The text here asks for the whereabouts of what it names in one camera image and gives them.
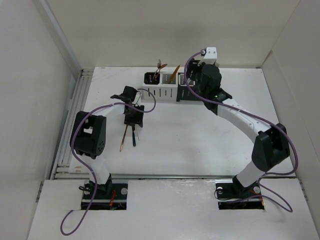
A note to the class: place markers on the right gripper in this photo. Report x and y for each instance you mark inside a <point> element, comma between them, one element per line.
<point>192,65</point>

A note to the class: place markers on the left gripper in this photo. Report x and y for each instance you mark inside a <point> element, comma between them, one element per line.
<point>137,119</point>

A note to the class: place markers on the gold knife green handle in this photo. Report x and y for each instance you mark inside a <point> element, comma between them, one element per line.
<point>133,135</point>
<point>173,72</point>

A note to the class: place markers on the silver metal spoon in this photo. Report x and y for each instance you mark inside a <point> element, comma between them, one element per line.
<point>159,63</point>

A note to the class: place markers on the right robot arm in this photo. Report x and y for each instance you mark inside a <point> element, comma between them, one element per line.
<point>270,145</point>

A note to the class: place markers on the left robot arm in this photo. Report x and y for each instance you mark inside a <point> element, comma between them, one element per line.
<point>89,138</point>

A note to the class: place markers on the white slotted insert bin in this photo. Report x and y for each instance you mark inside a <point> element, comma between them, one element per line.
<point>182,82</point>

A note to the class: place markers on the black insert bin left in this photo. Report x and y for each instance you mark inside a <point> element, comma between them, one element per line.
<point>151,78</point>

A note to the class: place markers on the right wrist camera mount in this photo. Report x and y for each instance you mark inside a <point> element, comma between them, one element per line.
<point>209,55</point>

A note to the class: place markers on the black utensil holder frame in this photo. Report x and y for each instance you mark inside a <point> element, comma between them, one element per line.
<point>184,94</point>

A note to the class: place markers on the white utensil holder frame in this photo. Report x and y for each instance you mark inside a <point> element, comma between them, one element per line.
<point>162,92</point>

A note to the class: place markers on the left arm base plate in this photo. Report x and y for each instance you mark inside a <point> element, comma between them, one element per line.
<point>109,197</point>

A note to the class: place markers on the aluminium rail front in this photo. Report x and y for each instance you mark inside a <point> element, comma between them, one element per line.
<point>73,176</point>

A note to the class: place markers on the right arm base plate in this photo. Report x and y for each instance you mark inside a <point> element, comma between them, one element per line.
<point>230,197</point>

